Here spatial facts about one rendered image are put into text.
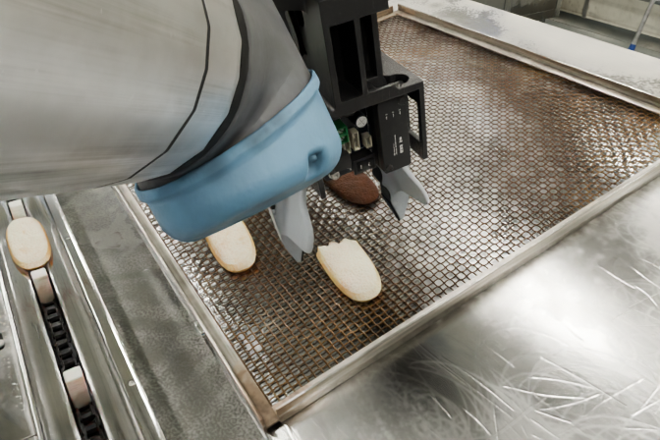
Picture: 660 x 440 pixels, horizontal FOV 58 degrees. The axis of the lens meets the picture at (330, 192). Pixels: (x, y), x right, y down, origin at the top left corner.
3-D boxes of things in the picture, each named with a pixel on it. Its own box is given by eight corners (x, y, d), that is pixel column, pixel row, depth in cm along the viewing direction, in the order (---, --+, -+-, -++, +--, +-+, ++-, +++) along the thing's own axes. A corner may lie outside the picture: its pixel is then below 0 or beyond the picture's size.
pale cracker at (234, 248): (195, 217, 58) (192, 208, 58) (233, 203, 59) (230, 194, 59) (224, 281, 51) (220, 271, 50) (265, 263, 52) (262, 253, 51)
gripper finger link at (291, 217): (283, 305, 40) (303, 187, 35) (256, 253, 44) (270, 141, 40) (326, 300, 41) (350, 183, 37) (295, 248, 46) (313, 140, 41)
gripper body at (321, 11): (318, 210, 34) (276, 8, 27) (270, 144, 41) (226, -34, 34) (433, 165, 36) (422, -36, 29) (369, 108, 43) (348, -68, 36)
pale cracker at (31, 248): (2, 226, 65) (-1, 218, 65) (39, 215, 67) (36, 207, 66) (16, 276, 58) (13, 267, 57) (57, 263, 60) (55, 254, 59)
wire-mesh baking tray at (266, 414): (83, 139, 75) (79, 129, 74) (399, 12, 93) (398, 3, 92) (265, 433, 39) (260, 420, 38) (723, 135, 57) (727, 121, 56)
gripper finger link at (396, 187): (428, 254, 43) (379, 172, 37) (389, 210, 48) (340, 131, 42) (463, 229, 43) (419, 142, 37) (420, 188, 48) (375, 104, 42)
